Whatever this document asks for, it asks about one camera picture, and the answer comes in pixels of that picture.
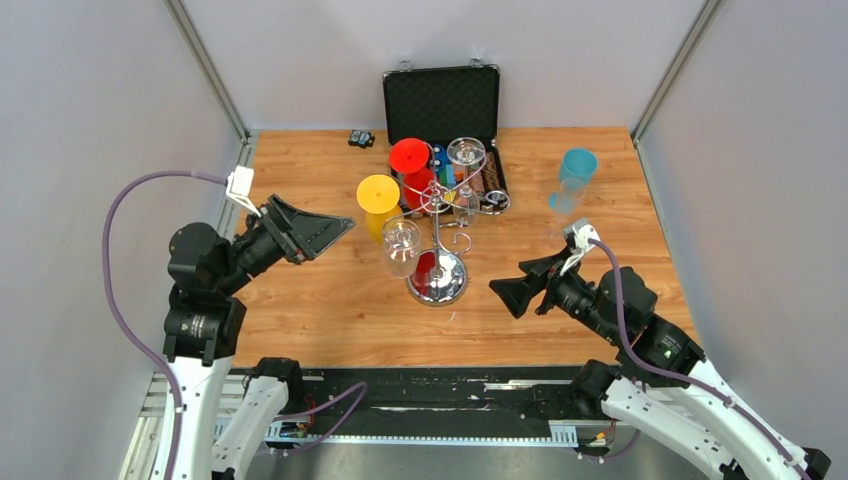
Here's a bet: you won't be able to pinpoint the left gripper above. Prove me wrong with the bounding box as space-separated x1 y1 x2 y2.
217 190 354 293

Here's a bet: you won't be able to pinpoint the small black blue toy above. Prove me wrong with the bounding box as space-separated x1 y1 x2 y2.
348 130 375 149

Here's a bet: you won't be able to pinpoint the black poker chip case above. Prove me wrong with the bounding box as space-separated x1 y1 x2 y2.
382 63 508 215

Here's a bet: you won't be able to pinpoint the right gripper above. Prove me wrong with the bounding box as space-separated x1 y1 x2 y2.
487 247 618 344

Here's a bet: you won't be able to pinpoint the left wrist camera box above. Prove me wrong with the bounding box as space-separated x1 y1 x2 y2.
225 165 262 218

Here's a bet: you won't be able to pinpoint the blue toy car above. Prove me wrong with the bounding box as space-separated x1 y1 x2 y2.
431 144 449 172

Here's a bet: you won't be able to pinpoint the chrome wine glass rack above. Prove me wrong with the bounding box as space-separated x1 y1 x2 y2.
393 153 495 307

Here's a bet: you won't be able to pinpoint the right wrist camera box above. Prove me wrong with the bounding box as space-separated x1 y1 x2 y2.
559 217 600 276

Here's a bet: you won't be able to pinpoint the green blue block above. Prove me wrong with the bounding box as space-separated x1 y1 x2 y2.
438 163 457 189

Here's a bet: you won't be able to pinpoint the yellow plastic wine glass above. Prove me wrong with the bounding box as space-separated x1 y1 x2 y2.
356 174 401 243

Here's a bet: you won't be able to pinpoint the clear wide ribbed glass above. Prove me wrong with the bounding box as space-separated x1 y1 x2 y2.
382 218 421 278

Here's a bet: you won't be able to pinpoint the clear champagne flute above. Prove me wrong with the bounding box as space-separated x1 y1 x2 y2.
548 178 587 239

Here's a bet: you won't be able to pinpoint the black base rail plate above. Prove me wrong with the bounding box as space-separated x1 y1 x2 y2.
281 365 636 441

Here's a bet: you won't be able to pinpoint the red plastic wine glass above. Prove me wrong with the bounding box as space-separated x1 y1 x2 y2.
389 137 434 211

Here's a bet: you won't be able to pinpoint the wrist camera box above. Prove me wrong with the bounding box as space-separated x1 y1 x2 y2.
559 217 600 276
225 165 262 218

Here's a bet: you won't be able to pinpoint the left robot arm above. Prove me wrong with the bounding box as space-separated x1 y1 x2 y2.
151 195 355 479

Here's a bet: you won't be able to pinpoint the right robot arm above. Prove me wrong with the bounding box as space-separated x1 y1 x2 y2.
489 249 831 479

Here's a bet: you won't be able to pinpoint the blue plastic wine glass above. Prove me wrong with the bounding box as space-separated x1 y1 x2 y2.
554 148 599 192

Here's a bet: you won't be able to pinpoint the clear glass at rack back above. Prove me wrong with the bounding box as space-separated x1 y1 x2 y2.
447 137 486 228

